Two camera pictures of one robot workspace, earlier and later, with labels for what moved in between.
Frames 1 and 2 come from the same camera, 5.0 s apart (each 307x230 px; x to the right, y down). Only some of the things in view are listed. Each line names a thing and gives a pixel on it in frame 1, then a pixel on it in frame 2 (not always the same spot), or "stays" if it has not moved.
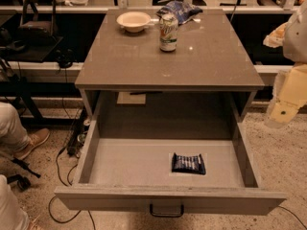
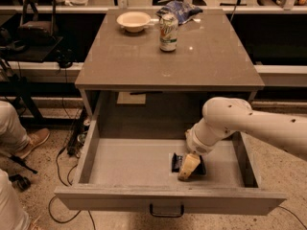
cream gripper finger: (282, 113) to (189, 166)
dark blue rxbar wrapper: (194, 164) stays
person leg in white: (11, 217) stays
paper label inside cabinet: (127, 98) stays
